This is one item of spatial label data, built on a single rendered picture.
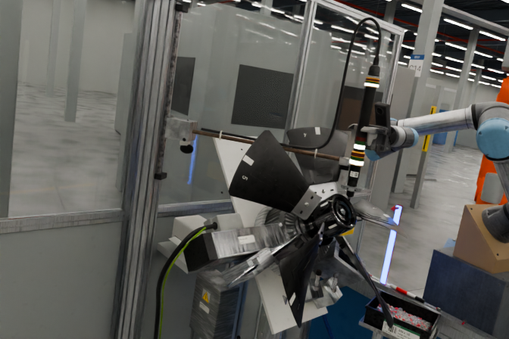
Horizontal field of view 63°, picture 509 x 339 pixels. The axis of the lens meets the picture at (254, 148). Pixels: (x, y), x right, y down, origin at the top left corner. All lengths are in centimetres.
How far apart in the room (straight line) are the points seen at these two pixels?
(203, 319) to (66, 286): 52
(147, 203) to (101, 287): 42
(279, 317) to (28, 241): 88
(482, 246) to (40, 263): 164
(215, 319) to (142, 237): 39
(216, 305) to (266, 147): 63
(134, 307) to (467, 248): 132
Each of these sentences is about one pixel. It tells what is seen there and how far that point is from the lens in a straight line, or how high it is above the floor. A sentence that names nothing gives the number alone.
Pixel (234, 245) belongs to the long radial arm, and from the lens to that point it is 122.
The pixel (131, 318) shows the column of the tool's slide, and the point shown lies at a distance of 179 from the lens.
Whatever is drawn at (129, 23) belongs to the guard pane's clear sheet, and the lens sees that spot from 164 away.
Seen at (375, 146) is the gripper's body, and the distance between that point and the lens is 144.
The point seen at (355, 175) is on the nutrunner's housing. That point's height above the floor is 132.
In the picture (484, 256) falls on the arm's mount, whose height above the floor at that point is 105.
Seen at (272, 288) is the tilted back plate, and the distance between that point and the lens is 142.
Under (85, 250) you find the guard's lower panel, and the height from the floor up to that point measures 85.
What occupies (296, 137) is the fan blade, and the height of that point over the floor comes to 140.
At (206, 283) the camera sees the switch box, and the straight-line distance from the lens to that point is 161.
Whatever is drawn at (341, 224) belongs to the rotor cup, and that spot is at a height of 119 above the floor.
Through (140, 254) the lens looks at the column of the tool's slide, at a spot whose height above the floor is 88.
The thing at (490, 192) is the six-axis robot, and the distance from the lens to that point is 507.
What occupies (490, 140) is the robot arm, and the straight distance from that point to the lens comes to 153.
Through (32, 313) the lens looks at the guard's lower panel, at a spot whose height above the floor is 64.
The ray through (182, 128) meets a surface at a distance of 149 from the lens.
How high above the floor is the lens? 156
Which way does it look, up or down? 8 degrees down
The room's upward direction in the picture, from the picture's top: 9 degrees clockwise
